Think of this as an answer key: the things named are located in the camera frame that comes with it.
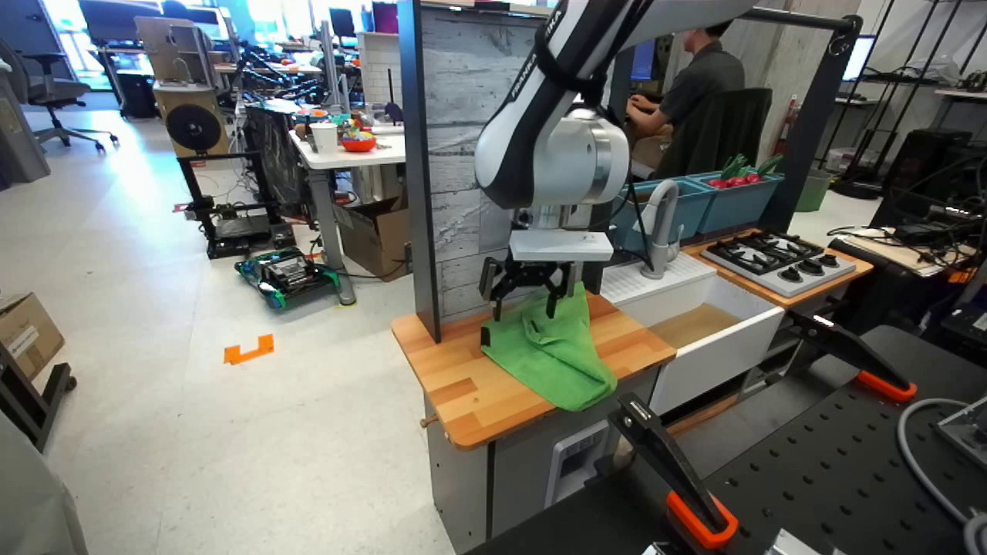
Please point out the person in dark shirt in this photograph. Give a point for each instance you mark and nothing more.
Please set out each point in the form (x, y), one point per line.
(697, 95)

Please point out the white cup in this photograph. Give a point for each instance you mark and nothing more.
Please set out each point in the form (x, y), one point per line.
(324, 138)

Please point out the red bowl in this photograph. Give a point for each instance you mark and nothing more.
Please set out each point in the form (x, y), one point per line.
(360, 143)

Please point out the grey swivel office chair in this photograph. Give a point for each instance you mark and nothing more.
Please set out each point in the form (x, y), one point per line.
(57, 95)

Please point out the green toy vegetable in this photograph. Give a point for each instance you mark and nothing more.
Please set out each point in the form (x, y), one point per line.
(738, 171)

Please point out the green microfibre cloth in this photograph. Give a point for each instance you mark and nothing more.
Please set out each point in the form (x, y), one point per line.
(558, 356)

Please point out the white sink basin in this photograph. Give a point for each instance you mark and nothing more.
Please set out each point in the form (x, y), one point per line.
(719, 345)

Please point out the grey wood-look backdrop panel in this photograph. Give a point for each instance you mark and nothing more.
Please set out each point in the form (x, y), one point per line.
(457, 156)

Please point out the black 3D printer frame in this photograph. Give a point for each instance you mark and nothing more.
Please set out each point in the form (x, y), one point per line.
(202, 204)

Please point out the aluminium mounting bracket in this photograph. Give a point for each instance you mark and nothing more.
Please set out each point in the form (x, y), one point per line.
(794, 544)

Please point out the beige box black disc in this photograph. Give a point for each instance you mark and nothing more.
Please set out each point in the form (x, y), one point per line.
(193, 125)

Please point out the orange floor marker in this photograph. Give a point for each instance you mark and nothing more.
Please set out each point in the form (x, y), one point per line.
(248, 353)

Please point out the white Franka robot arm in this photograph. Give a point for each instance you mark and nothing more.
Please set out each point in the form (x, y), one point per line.
(558, 156)

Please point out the grey framed bracket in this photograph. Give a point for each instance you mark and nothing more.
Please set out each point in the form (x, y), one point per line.
(966, 433)

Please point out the black equipment pile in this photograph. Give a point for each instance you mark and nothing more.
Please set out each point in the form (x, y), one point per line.
(928, 196)

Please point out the black perforated table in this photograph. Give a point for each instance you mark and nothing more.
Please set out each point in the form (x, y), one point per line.
(822, 465)

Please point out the white workshop table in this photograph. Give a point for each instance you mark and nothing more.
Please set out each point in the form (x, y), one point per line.
(345, 160)

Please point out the grey kitchen faucet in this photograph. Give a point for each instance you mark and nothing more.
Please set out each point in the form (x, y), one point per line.
(666, 226)

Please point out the green wheeled floor robot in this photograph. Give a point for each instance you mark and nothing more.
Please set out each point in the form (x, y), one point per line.
(287, 280)

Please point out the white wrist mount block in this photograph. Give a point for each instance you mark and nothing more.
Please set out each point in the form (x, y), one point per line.
(559, 249)

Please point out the black open metal frame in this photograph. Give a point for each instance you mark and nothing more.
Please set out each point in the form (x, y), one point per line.
(822, 95)

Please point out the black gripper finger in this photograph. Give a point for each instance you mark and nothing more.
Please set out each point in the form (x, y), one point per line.
(559, 298)
(496, 288)

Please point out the black floor stand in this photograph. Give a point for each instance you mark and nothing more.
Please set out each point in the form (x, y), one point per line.
(36, 402)

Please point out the grey toy stove top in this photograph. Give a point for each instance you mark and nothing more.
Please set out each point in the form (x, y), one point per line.
(774, 260)

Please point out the black chair backrest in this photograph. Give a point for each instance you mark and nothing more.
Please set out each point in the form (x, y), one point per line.
(747, 129)

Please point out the brown cardboard box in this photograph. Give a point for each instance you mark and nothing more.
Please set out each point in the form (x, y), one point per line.
(374, 242)
(26, 333)

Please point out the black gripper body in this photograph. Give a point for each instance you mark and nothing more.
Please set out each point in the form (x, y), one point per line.
(544, 277)

